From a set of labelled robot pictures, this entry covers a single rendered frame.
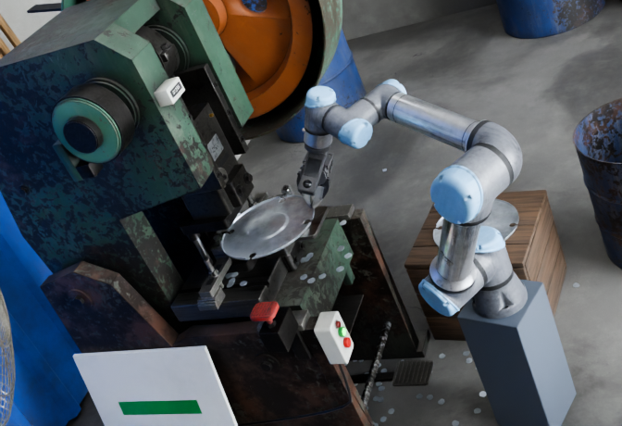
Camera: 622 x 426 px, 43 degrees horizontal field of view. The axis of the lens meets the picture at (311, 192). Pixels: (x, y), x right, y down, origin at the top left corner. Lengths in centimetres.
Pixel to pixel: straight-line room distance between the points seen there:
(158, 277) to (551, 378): 115
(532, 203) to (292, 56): 96
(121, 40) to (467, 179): 87
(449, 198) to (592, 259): 138
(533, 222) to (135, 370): 133
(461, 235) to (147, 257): 93
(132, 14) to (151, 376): 108
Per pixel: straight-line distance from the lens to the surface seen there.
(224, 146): 223
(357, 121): 193
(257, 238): 225
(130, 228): 226
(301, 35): 230
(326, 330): 209
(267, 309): 201
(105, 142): 190
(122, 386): 258
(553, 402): 243
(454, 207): 170
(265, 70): 244
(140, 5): 210
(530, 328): 223
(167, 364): 243
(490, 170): 170
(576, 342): 272
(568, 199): 332
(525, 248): 255
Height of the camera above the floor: 191
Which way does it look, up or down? 29 degrees down
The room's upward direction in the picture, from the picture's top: 24 degrees counter-clockwise
